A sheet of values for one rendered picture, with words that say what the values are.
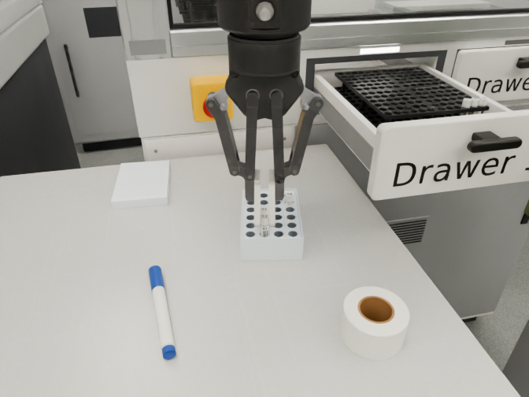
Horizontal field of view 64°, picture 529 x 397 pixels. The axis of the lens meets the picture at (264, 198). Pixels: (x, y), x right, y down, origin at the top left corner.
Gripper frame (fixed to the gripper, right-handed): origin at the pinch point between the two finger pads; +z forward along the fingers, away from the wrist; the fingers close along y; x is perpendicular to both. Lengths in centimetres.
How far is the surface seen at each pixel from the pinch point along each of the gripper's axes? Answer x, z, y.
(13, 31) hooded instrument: 77, -4, -67
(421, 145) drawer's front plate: 5.4, -4.7, 20.8
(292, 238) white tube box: -1.4, 5.4, 3.7
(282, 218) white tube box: 3.4, 5.7, 2.5
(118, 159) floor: 170, 85, -81
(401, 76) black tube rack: 34.6, -4.7, 26.4
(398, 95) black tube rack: 24.8, -4.4, 23.2
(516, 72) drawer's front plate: 43, -3, 53
